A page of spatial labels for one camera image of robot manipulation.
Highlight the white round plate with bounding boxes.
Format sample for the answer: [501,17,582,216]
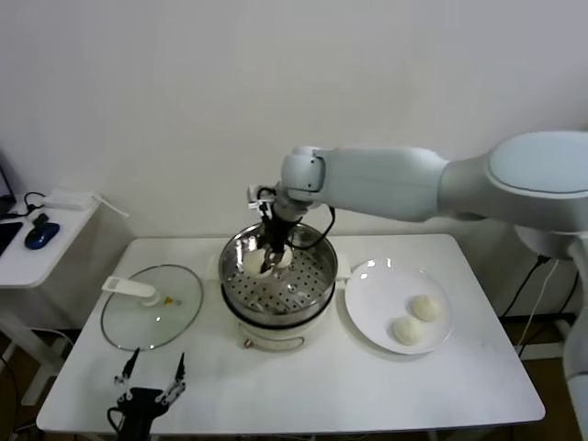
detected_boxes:
[344,258,454,356]

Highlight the blue computer mouse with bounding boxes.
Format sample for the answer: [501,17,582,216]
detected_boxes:
[25,220,61,251]

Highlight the white flat box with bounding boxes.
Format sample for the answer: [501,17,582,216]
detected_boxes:
[43,190,92,211]

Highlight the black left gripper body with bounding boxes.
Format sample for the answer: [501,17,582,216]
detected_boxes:
[117,388,165,441]

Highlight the white shelf stand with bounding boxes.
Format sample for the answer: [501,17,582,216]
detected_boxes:
[518,316,575,359]

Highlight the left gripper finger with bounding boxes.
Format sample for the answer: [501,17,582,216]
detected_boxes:
[113,346,141,399]
[160,351,187,401]

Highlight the stainless steel steamer basket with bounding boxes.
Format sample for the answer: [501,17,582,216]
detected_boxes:
[205,219,354,322]

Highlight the black cable with dongle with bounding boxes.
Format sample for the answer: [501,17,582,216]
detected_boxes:
[22,191,51,226]

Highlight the white stick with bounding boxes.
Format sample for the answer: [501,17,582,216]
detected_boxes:
[91,192,131,218]

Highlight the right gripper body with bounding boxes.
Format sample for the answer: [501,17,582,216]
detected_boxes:
[264,183,308,254]

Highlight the white hanging cable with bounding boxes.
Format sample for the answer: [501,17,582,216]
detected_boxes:
[518,261,560,357]

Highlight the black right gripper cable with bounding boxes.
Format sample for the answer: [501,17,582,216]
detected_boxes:
[316,204,337,248]

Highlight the dark laptop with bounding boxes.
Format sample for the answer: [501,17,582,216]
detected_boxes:
[0,149,18,220]

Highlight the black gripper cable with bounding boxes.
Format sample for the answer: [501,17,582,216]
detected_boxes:
[316,204,337,248]
[107,403,128,432]

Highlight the white electric cooker base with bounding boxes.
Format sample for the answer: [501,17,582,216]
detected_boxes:
[220,284,333,351]

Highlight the thin black hanging cable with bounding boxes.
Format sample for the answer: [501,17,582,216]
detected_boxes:
[558,270,581,318]

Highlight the black tablet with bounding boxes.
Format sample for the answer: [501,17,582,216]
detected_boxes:
[0,220,24,258]

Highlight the black cable with plug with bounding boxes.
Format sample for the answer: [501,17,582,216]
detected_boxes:
[500,254,550,322]

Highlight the white side table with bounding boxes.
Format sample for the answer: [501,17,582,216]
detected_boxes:
[0,197,101,408]

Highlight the glass pot lid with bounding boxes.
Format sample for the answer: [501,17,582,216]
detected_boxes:
[100,264,206,353]

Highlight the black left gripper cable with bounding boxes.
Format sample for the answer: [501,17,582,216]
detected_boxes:
[107,403,128,432]

